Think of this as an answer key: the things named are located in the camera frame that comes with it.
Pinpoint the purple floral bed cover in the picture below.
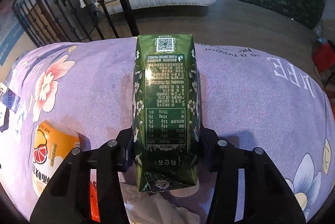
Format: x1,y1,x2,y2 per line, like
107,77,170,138
1,36,334,223

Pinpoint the green drink carton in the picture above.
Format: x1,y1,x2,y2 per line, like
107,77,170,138
132,34,201,193

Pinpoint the white tissue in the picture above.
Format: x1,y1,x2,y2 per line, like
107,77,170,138
120,183,200,224

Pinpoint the yellow white drink bottle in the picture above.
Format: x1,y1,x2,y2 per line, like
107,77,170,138
32,120,81,196

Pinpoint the clear water bottle blue label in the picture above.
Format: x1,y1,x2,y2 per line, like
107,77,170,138
1,83,21,127

